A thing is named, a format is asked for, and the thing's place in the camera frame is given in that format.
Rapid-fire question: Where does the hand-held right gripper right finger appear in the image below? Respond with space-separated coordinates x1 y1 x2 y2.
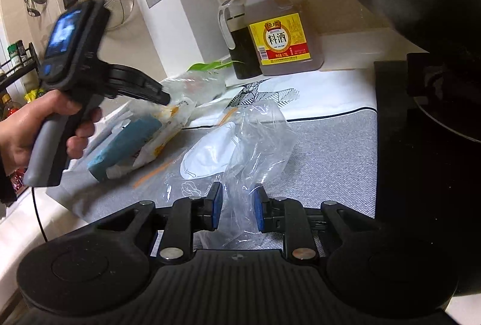
253 184 378 262

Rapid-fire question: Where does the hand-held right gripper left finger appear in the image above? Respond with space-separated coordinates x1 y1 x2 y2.
94 182 223 262

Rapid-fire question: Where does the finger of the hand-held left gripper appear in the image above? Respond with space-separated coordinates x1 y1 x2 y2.
112 64 171 107

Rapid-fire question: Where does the white printed plastic bag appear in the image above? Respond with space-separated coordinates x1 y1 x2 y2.
128 99 197 170

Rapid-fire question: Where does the crushed green-label plastic bottle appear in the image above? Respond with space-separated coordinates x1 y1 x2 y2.
160 60 246 102

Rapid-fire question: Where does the clear plastic bag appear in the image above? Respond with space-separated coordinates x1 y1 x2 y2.
224 99 297 251

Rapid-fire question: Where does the person's left hand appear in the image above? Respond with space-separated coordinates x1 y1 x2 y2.
0 90 103 175

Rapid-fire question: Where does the white face mask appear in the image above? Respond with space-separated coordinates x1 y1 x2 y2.
179 121 241 180

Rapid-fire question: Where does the clear zip bag orange stripe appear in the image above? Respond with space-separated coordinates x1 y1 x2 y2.
133 145 226 208

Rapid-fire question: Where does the blue packet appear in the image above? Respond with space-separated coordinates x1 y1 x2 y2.
87 116 163 183

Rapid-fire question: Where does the green-capped spice jar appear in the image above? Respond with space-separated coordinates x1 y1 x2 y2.
8 43 22 73

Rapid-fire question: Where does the grey mat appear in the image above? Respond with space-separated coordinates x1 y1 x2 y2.
45 73 378 251

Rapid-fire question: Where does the dark oil dispenser bottle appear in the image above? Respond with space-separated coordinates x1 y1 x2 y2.
219 0 264 80

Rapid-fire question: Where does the cooking wine jug yellow label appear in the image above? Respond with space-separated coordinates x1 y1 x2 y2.
245 0 324 77

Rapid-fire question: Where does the black stovetop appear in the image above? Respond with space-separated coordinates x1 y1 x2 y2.
373 53 481 297

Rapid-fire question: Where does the black wire rack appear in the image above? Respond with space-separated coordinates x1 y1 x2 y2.
0 42 42 93

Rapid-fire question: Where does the oil bottle with red handle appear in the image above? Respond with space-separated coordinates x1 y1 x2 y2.
0 93 24 122

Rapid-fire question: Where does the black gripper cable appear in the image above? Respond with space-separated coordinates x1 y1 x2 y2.
31 185 50 244

